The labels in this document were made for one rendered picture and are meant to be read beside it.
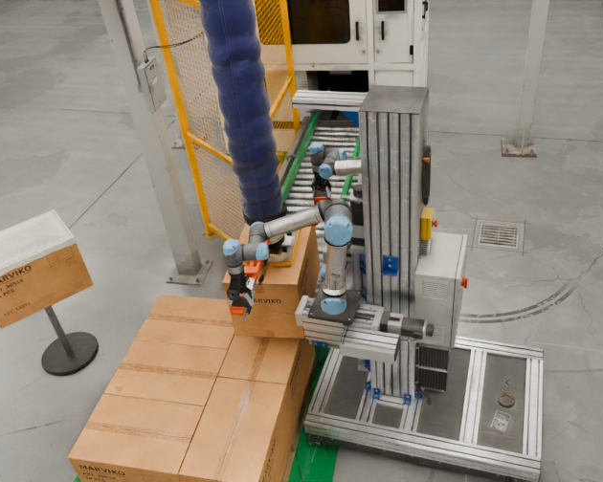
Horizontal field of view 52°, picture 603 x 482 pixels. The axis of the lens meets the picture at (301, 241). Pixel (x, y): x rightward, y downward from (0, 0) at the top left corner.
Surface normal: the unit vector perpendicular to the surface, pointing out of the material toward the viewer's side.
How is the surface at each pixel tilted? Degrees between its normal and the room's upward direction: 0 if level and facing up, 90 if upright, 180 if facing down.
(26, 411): 0
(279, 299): 90
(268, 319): 90
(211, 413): 0
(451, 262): 0
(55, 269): 90
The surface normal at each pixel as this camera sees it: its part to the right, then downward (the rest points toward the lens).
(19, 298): 0.58, 0.45
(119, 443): -0.10, -0.78
